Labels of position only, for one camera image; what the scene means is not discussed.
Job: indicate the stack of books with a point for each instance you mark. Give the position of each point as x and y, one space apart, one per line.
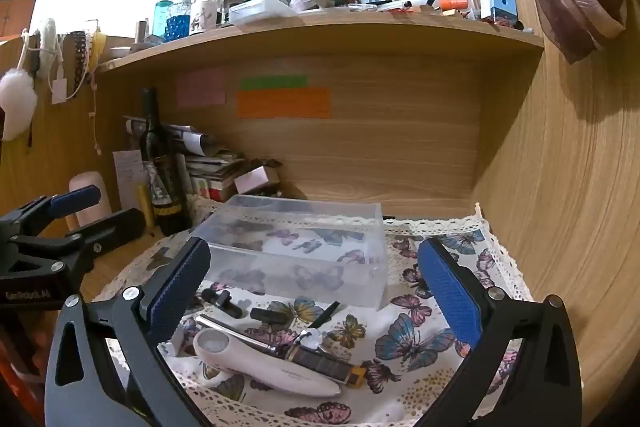
215 177

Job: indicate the wooden shelf board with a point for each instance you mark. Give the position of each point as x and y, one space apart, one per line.
320 37

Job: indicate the small black block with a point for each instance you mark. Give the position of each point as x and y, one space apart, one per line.
267 314

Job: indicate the yellow tube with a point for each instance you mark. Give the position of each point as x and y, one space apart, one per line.
144 207

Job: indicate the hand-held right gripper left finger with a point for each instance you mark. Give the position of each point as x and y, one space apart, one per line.
181 287

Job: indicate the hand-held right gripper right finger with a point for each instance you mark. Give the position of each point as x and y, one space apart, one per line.
450 292

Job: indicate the glass bottle of blue beads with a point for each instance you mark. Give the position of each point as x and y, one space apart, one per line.
180 24

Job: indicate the white handheld massager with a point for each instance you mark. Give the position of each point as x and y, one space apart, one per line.
265 364

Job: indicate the white fluffy headband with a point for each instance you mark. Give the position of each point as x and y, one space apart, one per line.
48 42

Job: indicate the clear plastic storage box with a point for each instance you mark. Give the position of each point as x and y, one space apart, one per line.
295 247

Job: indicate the small pink white box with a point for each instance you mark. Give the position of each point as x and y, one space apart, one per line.
256 179

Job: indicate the white mug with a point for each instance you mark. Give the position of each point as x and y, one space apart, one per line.
206 15

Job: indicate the butterfly print tablecloth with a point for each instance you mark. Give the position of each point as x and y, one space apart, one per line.
400 337

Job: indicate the beige cylinder cup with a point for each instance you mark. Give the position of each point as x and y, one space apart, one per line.
90 202

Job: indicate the black pen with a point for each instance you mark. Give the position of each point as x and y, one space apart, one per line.
325 314

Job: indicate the orange marker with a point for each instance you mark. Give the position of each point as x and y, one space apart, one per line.
452 3

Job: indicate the white paper note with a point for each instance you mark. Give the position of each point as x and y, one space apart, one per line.
127 172

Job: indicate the orange sticky note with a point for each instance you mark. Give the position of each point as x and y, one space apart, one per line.
283 103

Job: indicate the dark wine bottle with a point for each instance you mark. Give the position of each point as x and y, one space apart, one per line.
162 167

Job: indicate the blue plastic bottle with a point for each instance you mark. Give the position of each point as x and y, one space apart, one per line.
163 21

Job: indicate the pink sticky note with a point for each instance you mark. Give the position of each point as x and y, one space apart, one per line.
201 88

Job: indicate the black clip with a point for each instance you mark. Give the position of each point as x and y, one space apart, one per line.
220 298

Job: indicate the rolled magazine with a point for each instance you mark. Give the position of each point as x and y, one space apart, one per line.
172 136

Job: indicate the green sticky note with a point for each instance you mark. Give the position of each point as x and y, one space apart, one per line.
274 82

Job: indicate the blue block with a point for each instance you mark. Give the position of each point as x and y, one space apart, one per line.
502 4

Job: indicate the white fluffy pompom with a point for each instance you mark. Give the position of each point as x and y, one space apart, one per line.
16 104

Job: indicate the small brown cylinder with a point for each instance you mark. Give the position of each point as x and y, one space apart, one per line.
142 33

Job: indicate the white plastic container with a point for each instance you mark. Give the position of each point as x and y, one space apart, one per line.
262 12

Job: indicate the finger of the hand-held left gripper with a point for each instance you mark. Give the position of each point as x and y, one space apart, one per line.
75 199
115 225

